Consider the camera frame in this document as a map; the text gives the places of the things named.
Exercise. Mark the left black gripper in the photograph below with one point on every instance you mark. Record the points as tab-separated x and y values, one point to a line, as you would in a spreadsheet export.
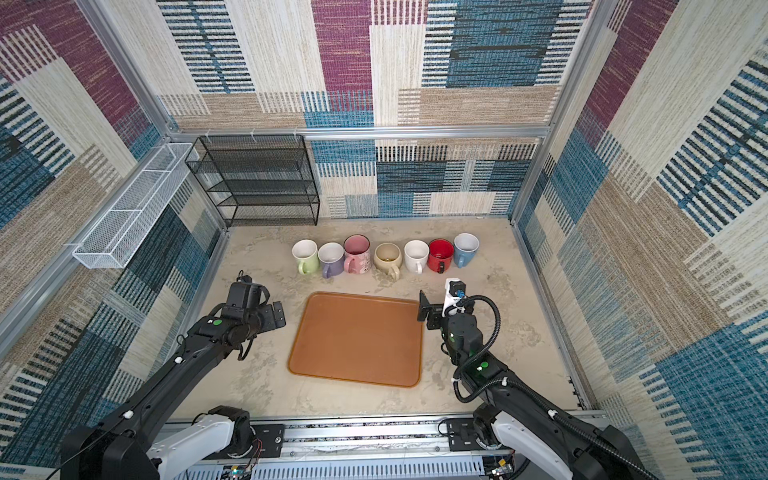
270	320

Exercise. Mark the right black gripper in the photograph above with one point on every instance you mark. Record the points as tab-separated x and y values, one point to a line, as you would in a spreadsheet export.
435	310

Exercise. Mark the red mug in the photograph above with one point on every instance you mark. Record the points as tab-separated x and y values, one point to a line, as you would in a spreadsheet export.
440	256

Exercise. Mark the white mug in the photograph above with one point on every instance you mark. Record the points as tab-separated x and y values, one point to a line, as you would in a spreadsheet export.
416	256

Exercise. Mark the beige speckled mug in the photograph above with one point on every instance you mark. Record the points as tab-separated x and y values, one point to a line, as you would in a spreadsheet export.
388	259

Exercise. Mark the light green mug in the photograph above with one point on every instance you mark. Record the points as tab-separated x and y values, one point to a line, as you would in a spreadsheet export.
305	252

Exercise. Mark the blue polka dot mug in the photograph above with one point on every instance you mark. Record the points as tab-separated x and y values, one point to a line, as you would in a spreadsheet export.
466	246

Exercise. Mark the purple mug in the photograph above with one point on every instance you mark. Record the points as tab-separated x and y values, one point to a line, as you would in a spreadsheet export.
332	258

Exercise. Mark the pink patterned mug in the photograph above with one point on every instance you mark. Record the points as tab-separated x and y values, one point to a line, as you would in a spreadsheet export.
357	254

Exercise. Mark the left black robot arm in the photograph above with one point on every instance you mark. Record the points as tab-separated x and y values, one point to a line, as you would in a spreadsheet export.
124	444

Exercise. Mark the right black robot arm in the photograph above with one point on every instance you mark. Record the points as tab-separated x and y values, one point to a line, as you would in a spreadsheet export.
513	415

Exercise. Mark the brown rectangular tray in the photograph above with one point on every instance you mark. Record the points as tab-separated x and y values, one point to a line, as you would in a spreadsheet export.
359	338

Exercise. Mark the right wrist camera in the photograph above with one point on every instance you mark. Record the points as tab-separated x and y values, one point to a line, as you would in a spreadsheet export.
455	291

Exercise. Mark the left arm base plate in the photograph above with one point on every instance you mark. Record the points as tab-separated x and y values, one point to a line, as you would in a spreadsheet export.
267	441

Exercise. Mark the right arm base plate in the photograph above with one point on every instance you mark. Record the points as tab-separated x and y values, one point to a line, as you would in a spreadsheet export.
460	434

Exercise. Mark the black wire shelf rack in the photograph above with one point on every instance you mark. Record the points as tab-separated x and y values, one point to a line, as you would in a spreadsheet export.
255	180

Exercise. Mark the white wire mesh basket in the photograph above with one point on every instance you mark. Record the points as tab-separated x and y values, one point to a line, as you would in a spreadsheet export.
117	236

